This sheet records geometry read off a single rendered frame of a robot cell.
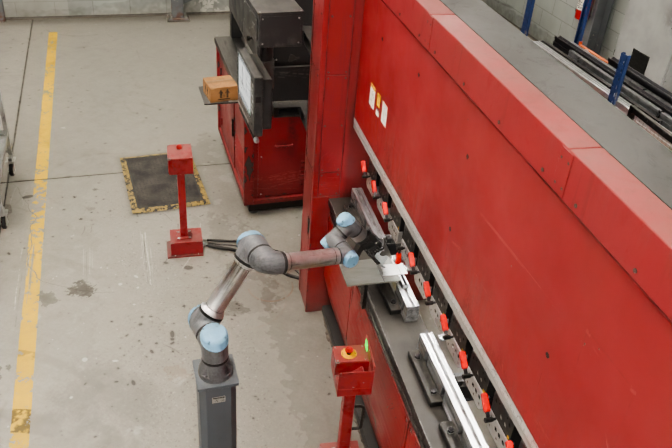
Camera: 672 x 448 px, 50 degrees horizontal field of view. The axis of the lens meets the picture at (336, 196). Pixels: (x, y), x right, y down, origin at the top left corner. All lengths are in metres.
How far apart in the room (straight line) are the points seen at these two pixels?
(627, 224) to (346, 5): 2.32
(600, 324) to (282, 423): 2.49
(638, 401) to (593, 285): 0.30
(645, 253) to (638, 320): 0.17
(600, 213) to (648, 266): 0.20
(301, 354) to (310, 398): 0.35
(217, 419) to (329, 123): 1.66
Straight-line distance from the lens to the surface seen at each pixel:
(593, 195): 1.87
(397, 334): 3.36
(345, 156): 4.10
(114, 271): 5.14
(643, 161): 1.98
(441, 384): 3.08
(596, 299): 1.93
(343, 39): 3.80
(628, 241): 1.77
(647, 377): 1.82
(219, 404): 3.33
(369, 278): 3.44
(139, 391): 4.31
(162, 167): 6.25
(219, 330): 3.14
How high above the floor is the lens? 3.14
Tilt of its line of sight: 32 degrees down
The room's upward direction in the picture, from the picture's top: 5 degrees clockwise
